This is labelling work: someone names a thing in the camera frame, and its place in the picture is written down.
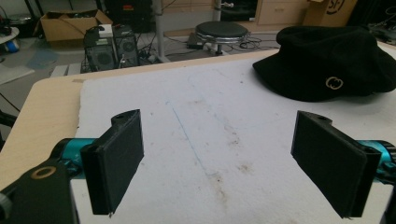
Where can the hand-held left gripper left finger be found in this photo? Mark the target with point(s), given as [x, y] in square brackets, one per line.
[113, 161]

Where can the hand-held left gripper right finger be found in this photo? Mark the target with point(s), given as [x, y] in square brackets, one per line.
[333, 165]

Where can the black hat with gold emblem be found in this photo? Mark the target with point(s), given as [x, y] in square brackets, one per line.
[323, 62]

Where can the white box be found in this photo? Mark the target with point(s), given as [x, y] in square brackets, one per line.
[105, 30]

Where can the grey metal table leg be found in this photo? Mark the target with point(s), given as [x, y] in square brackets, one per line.
[160, 31]

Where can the open cardboard box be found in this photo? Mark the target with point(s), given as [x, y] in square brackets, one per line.
[70, 26]

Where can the printed cardboard box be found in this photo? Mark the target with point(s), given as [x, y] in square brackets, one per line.
[331, 12]

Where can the wooden drawer cabinet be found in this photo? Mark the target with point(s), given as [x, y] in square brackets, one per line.
[280, 11]

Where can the round black stool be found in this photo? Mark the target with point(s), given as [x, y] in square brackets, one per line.
[221, 34]

